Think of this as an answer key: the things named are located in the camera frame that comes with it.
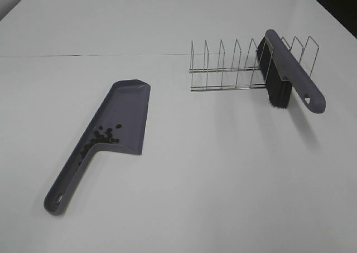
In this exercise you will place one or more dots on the grey plastic dustpan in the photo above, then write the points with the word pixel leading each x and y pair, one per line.
pixel 127 104

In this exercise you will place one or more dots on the pile of coffee beans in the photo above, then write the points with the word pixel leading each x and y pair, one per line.
pixel 100 135

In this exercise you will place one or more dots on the grey hand brush black bristles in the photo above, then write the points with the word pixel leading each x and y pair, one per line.
pixel 282 73

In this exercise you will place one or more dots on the metal wire rack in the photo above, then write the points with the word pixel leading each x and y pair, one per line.
pixel 234 68

